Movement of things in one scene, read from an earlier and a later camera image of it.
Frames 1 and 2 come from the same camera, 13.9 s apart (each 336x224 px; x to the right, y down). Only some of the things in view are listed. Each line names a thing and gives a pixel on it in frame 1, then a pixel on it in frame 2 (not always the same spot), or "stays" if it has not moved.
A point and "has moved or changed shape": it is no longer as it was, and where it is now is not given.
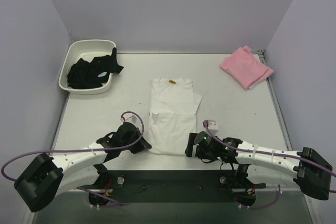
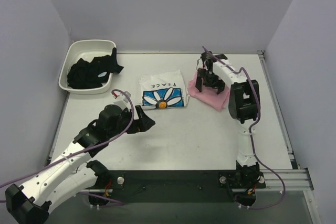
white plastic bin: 86,50 stays
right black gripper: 189,145 → 210,77
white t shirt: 173,105 has moved or changed shape
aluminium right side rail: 271,87 stays
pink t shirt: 245,67 → 209,94
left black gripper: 140,146 → 137,120
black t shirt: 84,74 stays
